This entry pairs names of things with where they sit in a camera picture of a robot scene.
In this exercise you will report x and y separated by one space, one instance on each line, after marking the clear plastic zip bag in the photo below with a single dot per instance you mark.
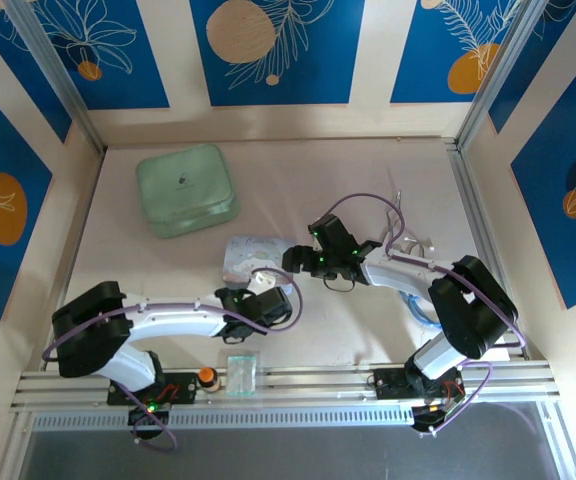
248 255

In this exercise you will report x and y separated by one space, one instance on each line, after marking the mint green zip case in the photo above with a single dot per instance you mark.
185 190

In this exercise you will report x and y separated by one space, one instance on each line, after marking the aluminium frame post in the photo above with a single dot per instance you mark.
58 75
503 75

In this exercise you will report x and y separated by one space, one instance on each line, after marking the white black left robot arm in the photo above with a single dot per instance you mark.
168 322

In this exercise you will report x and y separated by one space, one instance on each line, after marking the orange capped small bottle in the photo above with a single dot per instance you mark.
207 376

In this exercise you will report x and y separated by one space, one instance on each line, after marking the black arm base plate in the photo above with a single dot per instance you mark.
388 385
183 387

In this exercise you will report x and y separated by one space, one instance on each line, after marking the aluminium frame rail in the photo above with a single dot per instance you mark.
308 380

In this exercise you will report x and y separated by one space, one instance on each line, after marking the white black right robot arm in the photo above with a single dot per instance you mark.
393 274

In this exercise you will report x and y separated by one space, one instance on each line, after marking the clear plastic box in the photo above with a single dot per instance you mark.
242 375

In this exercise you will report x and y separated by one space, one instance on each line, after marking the slotted metal strip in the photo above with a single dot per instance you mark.
268 419

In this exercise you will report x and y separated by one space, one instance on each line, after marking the aluminium side rail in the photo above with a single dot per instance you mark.
473 225

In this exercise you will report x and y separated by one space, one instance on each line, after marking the blue patterned wall panel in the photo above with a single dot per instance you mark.
543 75
418 50
18 165
543 225
318 75
133 75
18 65

